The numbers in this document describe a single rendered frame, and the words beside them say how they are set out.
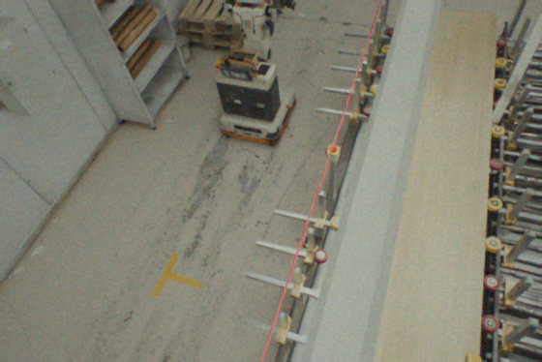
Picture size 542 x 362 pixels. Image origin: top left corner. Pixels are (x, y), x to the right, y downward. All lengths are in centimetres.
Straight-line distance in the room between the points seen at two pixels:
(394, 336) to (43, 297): 288
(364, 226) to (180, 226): 312
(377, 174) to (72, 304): 332
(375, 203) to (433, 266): 174
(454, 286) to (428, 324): 27
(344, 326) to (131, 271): 317
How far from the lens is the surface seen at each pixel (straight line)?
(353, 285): 70
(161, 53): 475
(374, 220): 75
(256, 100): 379
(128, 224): 399
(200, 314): 339
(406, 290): 241
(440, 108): 325
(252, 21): 372
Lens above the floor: 311
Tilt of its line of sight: 53 degrees down
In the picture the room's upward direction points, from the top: 11 degrees counter-clockwise
